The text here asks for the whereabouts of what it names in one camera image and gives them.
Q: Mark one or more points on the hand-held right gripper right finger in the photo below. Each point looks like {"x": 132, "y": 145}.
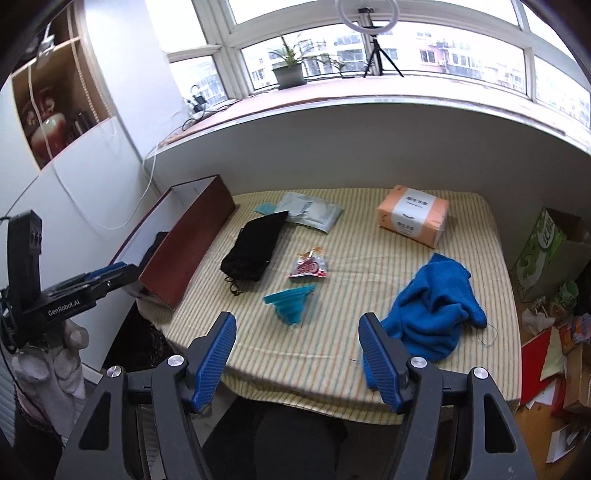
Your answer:
{"x": 383, "y": 364}

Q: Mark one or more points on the orange tissue pack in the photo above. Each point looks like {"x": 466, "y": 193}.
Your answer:
{"x": 413, "y": 214}

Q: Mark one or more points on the blue towel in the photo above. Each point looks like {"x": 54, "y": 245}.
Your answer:
{"x": 429, "y": 304}

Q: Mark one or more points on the red snack packet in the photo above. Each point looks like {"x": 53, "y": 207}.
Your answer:
{"x": 308, "y": 267}

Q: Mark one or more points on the pale wet wipes packet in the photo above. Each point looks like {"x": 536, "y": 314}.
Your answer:
{"x": 314, "y": 212}

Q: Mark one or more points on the person's left forearm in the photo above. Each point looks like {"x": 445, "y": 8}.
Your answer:
{"x": 32, "y": 415}

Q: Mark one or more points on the black charger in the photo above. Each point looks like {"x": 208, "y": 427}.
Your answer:
{"x": 197, "y": 99}

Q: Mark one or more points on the teal collapsible funnel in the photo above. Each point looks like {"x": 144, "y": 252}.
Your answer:
{"x": 288, "y": 307}

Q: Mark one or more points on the red jar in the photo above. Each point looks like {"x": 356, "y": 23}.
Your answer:
{"x": 48, "y": 131}

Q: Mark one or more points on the person's left hand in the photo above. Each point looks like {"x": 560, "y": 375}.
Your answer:
{"x": 64, "y": 369}

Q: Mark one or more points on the green snack bag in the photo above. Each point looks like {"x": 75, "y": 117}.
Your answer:
{"x": 567, "y": 297}

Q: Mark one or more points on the white papers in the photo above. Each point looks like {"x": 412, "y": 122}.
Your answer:
{"x": 565, "y": 445}

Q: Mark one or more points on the black cloth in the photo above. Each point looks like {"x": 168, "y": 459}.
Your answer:
{"x": 154, "y": 249}

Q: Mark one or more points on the white window frame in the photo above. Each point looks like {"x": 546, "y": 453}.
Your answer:
{"x": 231, "y": 41}

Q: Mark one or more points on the green cardboard box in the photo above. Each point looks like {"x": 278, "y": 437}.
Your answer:
{"x": 540, "y": 249}

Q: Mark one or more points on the person's black pants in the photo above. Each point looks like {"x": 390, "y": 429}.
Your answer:
{"x": 295, "y": 443}

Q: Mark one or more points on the dark patterned cloth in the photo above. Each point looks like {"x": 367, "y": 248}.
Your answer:
{"x": 134, "y": 341}

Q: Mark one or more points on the small green plant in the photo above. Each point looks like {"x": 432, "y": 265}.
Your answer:
{"x": 340, "y": 67}

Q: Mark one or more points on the red folder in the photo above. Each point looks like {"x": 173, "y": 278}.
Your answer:
{"x": 542, "y": 353}

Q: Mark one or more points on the potted plant in grey pot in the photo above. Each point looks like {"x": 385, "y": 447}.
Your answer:
{"x": 288, "y": 76}

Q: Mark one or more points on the black mesh pouch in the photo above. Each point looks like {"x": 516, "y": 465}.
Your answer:
{"x": 251, "y": 249}

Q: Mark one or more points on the brown wall shelf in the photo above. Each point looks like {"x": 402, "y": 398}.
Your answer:
{"x": 87, "y": 69}

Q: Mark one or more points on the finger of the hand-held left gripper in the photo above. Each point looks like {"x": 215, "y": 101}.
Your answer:
{"x": 111, "y": 269}
{"x": 121, "y": 279}

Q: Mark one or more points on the striped tablecloth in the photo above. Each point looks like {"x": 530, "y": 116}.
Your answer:
{"x": 360, "y": 258}

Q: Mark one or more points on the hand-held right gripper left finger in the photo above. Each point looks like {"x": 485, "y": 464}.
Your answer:
{"x": 214, "y": 364}

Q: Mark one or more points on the brown cardboard box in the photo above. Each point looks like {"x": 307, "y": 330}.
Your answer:
{"x": 579, "y": 378}

